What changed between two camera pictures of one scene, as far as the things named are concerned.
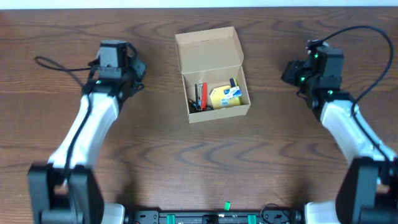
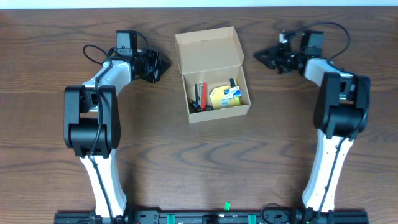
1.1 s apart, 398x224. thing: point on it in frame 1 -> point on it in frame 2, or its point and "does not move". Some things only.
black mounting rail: x=266 y=216 does not move
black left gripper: x=133 y=55 -> x=157 y=68
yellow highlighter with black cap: x=234 y=83 does not move
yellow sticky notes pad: x=218 y=99 does not move
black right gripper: x=291 y=66 -> x=270 y=60
